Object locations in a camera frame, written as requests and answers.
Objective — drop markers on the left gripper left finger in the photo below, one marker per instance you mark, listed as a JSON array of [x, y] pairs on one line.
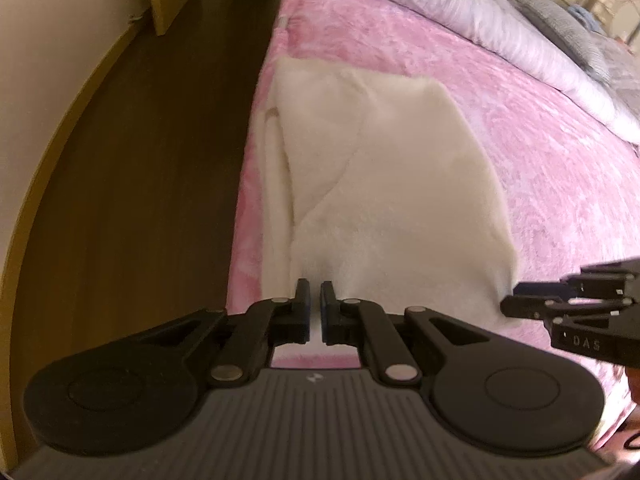
[[281, 320]]

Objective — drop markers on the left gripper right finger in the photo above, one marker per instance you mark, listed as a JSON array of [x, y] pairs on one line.
[[350, 321]]

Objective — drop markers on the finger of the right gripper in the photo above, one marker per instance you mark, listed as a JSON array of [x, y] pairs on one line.
[[545, 289], [539, 308]]

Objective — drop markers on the cream knit sweater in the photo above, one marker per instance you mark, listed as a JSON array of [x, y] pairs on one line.
[[376, 183]]

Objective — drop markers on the pink rose blanket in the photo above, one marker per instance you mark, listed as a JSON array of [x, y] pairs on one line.
[[571, 187]]

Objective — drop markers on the grey checked pillow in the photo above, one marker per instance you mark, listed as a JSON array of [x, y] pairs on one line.
[[557, 25]]

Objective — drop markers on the lilac striped quilt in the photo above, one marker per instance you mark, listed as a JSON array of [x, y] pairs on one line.
[[499, 27]]

